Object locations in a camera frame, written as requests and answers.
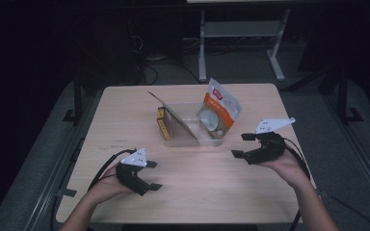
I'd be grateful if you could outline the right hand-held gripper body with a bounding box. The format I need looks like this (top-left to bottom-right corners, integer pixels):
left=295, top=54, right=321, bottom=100
left=244, top=116, right=297, bottom=166

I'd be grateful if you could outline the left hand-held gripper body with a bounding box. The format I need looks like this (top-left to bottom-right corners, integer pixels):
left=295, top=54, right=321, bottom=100
left=115, top=147, right=152, bottom=197

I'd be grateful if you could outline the orange white snack pouch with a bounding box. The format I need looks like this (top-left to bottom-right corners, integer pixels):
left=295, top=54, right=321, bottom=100
left=196, top=77, right=244, bottom=141

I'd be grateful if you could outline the green red snack packet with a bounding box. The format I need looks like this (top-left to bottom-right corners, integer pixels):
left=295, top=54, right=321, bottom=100
left=146, top=90, right=199, bottom=141

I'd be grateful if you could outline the clear plastic container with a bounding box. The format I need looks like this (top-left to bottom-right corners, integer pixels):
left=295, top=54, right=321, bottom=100
left=158, top=101, right=226, bottom=148

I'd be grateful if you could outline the person's right hand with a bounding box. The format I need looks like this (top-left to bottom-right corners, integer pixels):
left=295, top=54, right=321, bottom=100
left=259, top=147, right=305, bottom=190

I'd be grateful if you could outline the person's left hand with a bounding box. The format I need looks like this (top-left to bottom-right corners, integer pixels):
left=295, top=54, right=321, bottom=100
left=88, top=164, right=133, bottom=207

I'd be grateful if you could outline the black metal stand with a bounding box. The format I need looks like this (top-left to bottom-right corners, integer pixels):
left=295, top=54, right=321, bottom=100
left=62, top=70, right=85, bottom=125
left=336, top=66, right=364, bottom=125

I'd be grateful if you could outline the left hand-held gripper cable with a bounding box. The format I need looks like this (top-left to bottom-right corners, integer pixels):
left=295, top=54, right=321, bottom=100
left=51, top=148, right=138, bottom=225

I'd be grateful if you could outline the hand-held gripper cable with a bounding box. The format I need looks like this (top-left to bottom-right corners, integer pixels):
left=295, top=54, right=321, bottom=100
left=282, top=137, right=313, bottom=231
left=51, top=148, right=138, bottom=225

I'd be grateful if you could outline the right hand-held gripper cable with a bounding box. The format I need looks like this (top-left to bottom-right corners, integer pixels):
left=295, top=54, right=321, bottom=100
left=282, top=137, right=313, bottom=231

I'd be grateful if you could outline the thin black cable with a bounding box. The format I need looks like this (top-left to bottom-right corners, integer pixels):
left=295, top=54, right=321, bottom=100
left=328, top=192, right=370, bottom=231
left=143, top=57, right=204, bottom=87

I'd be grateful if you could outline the white metal stand frame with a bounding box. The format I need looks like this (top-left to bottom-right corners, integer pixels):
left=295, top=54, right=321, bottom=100
left=198, top=9, right=292, bottom=83

